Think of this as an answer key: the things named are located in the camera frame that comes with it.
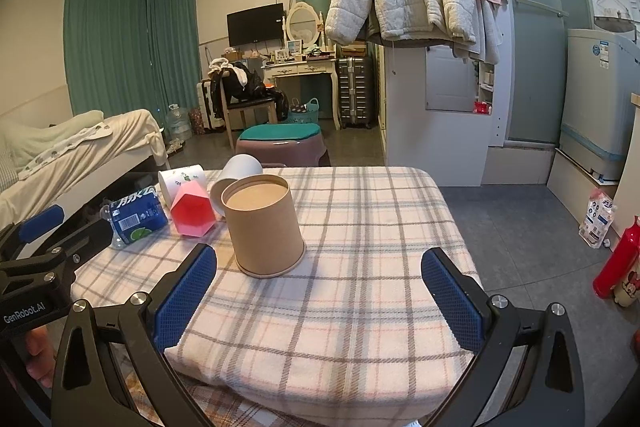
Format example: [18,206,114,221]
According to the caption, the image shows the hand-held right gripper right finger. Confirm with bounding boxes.
[421,247,588,427]

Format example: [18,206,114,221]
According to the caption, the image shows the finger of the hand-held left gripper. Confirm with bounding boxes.
[0,220,115,290]
[0,204,66,264]

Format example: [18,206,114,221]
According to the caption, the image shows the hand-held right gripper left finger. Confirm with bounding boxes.
[50,243,218,427]

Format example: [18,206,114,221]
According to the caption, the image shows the brown paper cup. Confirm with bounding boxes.
[220,174,306,279]

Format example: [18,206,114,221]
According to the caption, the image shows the pink hexagonal cup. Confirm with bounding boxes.
[170,181,218,238]

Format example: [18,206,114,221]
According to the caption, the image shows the white printed cup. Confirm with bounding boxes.
[158,164,208,210]

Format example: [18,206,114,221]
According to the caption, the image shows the plain white cup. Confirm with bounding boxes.
[210,154,264,215]

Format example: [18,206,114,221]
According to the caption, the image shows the person's left hand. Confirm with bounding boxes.
[24,326,57,389]

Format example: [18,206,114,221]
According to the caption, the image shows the blue drink bottle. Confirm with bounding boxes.
[102,187,169,250]

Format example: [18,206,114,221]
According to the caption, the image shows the bed with white bedding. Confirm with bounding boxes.
[0,109,168,233]

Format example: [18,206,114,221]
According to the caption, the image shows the plaid tablecloth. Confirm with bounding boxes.
[70,166,483,427]

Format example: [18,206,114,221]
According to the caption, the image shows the large water jug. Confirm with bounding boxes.
[165,103,193,142]

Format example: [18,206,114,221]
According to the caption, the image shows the white cabinet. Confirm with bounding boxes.
[376,41,503,188]

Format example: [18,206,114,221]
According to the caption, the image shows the white detergent bag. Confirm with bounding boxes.
[579,188,617,250]

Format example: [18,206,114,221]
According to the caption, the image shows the white wooden board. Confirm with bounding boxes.
[546,149,622,229]

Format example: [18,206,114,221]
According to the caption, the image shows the white suitcase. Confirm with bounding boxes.
[196,79,226,132]

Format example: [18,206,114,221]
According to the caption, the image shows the red bottle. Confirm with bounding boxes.
[592,216,640,308]

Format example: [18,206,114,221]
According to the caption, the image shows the stool with green cushion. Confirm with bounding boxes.
[235,123,331,168]

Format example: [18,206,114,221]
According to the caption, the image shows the wooden chair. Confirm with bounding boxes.
[220,67,279,148]

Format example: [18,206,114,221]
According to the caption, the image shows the pile of clothes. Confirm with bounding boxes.
[207,57,287,118]

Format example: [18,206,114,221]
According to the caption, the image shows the teal basket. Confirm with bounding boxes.
[287,98,320,124]

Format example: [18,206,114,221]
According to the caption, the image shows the dark ribbed suitcase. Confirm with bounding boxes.
[337,56,376,130]

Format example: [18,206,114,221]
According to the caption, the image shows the white washing machine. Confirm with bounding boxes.
[559,27,640,184]

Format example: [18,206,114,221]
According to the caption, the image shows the white dressing table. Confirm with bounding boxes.
[261,57,341,131]

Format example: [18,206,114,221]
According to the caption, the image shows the black television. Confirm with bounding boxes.
[226,3,285,46]

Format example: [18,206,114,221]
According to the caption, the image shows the frosted glass door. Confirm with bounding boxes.
[492,0,596,146]

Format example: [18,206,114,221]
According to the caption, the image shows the oval white mirror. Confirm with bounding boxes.
[286,2,321,48]

